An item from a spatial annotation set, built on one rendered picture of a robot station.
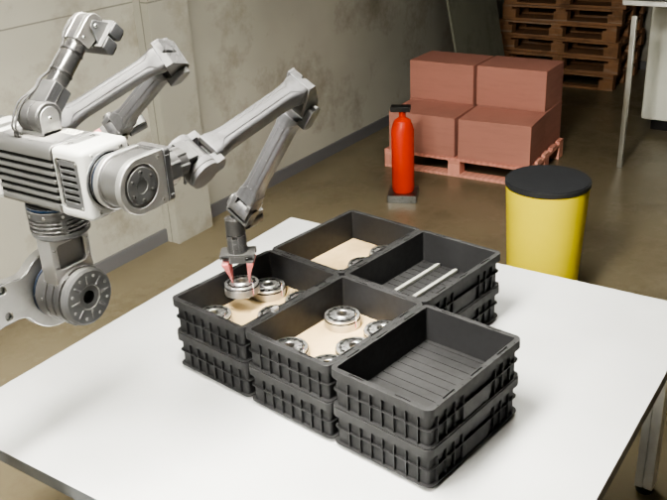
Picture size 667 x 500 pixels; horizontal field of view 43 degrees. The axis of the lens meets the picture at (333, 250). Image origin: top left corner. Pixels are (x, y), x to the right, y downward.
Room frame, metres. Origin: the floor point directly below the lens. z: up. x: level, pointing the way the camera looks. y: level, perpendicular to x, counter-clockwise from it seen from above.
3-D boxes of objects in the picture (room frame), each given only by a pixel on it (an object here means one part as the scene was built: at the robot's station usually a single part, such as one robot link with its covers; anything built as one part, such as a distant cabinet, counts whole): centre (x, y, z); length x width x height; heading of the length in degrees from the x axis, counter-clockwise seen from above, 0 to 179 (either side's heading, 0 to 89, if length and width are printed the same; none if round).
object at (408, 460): (1.78, -0.22, 0.76); 0.40 x 0.30 x 0.12; 137
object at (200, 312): (2.19, 0.23, 0.92); 0.40 x 0.30 x 0.02; 137
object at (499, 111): (5.79, -1.04, 0.34); 1.12 x 0.80 x 0.68; 53
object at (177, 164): (1.75, 0.35, 1.45); 0.09 x 0.08 x 0.12; 55
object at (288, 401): (1.98, 0.00, 0.76); 0.40 x 0.30 x 0.12; 137
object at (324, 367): (1.98, 0.00, 0.92); 0.40 x 0.30 x 0.02; 137
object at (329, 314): (2.11, -0.01, 0.86); 0.10 x 0.10 x 0.01
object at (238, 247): (2.25, 0.28, 1.03); 0.10 x 0.07 x 0.07; 87
